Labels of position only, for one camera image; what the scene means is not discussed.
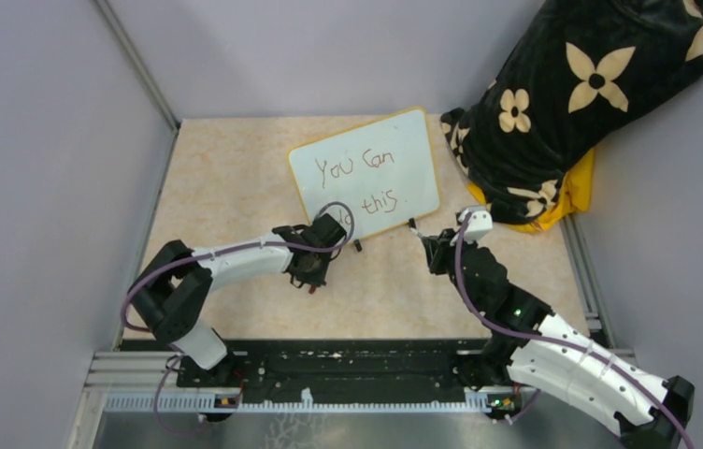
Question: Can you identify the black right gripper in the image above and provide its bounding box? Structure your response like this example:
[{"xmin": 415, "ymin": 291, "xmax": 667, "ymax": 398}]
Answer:
[{"xmin": 423, "ymin": 227, "xmax": 481, "ymax": 314}]

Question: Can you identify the yellow framed whiteboard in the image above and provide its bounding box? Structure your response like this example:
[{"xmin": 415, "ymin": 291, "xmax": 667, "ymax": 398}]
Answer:
[{"xmin": 287, "ymin": 107, "xmax": 440, "ymax": 239}]

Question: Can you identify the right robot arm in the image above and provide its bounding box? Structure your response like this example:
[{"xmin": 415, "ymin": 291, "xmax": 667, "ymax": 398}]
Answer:
[{"xmin": 420, "ymin": 227, "xmax": 695, "ymax": 448}]

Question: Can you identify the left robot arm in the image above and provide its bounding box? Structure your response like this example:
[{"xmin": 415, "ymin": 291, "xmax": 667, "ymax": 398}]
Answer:
[{"xmin": 122, "ymin": 213, "xmax": 349, "ymax": 387}]

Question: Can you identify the yellow cloth under blanket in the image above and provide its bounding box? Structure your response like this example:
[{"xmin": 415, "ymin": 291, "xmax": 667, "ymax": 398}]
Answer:
[{"xmin": 452, "ymin": 144, "xmax": 596, "ymax": 233}]

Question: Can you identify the black floral blanket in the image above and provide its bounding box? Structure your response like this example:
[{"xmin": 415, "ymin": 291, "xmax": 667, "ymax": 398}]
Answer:
[{"xmin": 440, "ymin": 0, "xmax": 703, "ymax": 225}]

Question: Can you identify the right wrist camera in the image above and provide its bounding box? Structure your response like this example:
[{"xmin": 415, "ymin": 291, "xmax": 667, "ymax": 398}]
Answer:
[{"xmin": 451, "ymin": 205, "xmax": 494, "ymax": 245}]

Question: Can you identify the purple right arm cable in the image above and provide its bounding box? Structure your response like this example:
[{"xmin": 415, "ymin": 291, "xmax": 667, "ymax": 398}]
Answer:
[{"xmin": 453, "ymin": 210, "xmax": 699, "ymax": 449}]

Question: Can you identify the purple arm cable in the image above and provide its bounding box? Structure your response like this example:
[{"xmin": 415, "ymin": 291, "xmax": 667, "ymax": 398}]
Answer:
[
  {"xmin": 453, "ymin": 210, "xmax": 699, "ymax": 449},
  {"xmin": 121, "ymin": 201, "xmax": 356, "ymax": 438}
]

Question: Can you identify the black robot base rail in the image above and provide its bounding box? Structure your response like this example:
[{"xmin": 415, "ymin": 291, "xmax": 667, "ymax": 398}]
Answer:
[{"xmin": 119, "ymin": 337, "xmax": 541, "ymax": 413}]

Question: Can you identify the aluminium frame rail right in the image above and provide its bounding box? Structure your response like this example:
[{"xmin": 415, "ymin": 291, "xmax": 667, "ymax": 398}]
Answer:
[{"xmin": 559, "ymin": 214, "xmax": 638, "ymax": 367}]

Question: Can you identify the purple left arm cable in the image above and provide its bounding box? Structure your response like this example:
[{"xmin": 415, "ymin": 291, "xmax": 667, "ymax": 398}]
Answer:
[{"xmin": 121, "ymin": 201, "xmax": 356, "ymax": 438}]

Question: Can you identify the aluminium frame post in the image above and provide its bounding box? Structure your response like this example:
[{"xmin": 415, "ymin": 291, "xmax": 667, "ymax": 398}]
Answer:
[{"xmin": 90, "ymin": 0, "xmax": 180, "ymax": 132}]

